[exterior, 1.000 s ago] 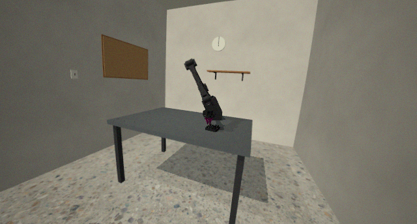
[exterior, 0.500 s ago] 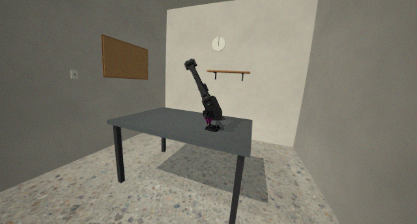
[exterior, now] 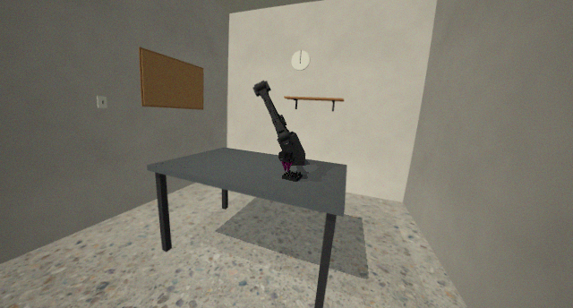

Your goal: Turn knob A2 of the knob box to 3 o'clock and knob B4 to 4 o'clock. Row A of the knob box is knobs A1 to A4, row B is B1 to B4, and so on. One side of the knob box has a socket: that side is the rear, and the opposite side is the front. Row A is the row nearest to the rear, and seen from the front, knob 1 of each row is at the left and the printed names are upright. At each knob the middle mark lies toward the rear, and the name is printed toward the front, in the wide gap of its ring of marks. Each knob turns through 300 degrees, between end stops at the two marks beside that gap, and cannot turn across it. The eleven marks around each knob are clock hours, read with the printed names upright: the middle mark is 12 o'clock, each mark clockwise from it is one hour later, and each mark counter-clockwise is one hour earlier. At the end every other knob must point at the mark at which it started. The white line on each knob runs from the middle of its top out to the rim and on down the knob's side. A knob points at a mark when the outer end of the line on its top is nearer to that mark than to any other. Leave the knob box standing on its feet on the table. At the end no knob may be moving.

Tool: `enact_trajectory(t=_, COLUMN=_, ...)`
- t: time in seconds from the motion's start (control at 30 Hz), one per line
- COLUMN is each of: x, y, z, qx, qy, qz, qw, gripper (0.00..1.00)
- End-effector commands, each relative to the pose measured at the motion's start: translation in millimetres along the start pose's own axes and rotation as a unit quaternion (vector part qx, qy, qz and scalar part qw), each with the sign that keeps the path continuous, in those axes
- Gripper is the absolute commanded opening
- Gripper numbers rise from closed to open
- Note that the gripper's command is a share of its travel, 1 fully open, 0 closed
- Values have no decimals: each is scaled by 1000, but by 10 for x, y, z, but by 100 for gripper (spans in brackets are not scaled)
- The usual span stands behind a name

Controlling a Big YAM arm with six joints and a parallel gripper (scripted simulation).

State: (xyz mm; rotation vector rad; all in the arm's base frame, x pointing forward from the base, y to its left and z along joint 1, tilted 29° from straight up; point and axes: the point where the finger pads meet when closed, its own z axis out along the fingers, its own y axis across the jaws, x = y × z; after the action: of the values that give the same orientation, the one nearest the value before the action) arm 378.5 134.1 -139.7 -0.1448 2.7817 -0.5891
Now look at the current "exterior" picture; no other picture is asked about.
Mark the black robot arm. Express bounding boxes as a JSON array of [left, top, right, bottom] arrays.
[[253, 81, 294, 162]]

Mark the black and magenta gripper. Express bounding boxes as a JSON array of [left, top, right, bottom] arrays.
[[281, 157, 296, 172]]

